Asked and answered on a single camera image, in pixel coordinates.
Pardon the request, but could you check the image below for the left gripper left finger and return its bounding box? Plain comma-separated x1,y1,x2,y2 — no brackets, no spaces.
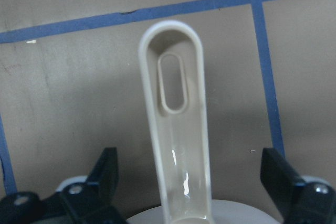
1,147,118,223

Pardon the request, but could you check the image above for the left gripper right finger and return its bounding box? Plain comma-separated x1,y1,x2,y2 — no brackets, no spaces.
260,148,335,223

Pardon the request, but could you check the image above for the beige plastic dustpan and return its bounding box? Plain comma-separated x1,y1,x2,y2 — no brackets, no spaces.
138,20,214,223

